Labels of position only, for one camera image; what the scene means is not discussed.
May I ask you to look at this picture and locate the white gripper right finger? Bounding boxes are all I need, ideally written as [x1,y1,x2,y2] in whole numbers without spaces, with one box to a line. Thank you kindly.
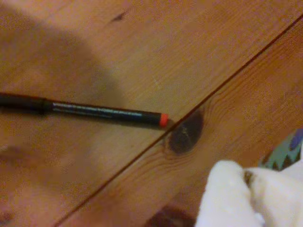
[245,144,303,227]

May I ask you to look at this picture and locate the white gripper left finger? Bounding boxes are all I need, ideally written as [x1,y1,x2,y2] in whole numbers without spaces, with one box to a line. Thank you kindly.
[194,160,265,227]

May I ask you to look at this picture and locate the black pen red ends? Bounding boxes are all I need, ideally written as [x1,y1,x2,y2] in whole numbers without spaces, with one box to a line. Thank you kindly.
[0,92,169,130]

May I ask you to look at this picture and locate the white mug green blue pattern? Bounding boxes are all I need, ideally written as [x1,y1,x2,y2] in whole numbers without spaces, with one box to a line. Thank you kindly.
[258,129,303,172]

